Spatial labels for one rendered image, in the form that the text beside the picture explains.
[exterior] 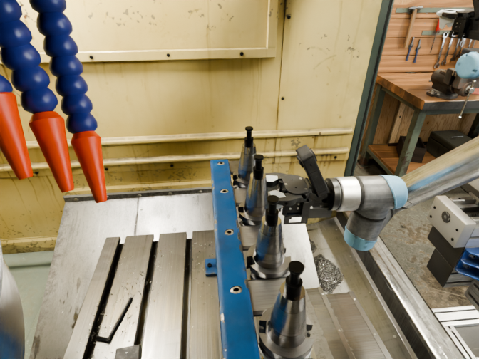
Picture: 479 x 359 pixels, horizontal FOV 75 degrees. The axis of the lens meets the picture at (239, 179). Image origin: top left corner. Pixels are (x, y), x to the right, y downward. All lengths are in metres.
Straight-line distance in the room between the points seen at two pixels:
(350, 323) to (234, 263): 0.66
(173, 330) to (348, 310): 0.55
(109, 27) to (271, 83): 0.51
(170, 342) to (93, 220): 0.64
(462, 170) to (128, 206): 1.03
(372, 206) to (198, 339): 0.47
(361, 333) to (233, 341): 0.70
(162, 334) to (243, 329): 0.42
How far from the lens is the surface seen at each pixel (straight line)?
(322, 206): 0.70
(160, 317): 0.81
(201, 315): 0.79
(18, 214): 1.46
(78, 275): 1.20
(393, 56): 3.04
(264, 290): 0.43
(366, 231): 0.77
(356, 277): 1.23
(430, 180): 0.81
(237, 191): 0.59
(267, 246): 0.42
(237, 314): 0.40
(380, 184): 0.72
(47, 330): 1.19
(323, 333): 1.00
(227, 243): 0.47
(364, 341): 1.03
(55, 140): 0.19
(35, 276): 1.50
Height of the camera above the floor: 1.56
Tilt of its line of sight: 33 degrees down
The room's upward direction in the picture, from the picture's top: straight up
